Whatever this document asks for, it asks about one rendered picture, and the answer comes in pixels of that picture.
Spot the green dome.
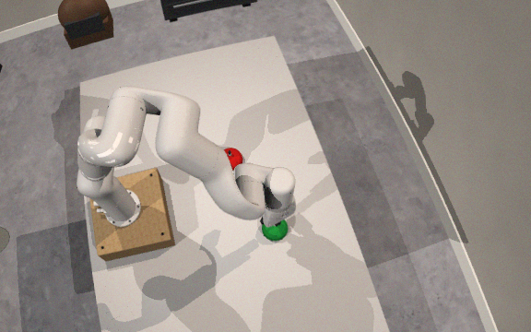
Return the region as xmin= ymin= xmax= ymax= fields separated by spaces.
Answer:
xmin=262 ymin=219 xmax=288 ymax=241

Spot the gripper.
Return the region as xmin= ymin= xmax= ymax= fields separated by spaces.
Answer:
xmin=260 ymin=196 xmax=296 ymax=228

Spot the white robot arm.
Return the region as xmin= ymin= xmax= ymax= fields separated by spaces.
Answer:
xmin=77 ymin=87 xmax=295 ymax=227

